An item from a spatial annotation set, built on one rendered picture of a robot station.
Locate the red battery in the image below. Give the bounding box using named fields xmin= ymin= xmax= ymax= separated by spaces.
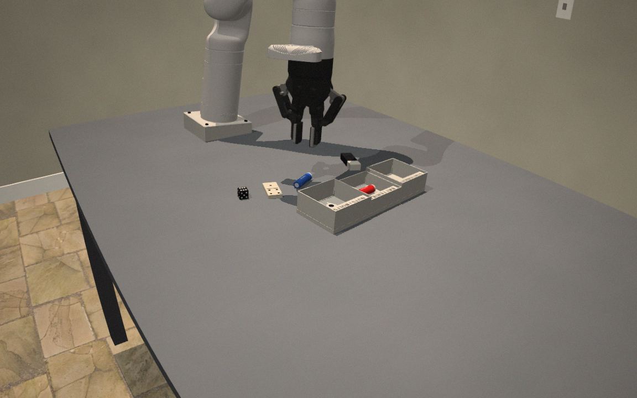
xmin=359 ymin=185 xmax=376 ymax=194

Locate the cream domino tile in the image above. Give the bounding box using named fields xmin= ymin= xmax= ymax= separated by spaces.
xmin=263 ymin=182 xmax=283 ymax=199

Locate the black die with white pips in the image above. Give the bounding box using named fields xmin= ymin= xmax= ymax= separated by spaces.
xmin=237 ymin=187 xmax=249 ymax=200

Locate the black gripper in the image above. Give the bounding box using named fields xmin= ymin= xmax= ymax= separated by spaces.
xmin=273 ymin=58 xmax=346 ymax=148

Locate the blue aa battery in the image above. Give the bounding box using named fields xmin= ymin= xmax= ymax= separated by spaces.
xmin=294 ymin=172 xmax=312 ymax=188

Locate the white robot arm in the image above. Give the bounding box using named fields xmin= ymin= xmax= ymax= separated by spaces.
xmin=200 ymin=0 xmax=336 ymax=123

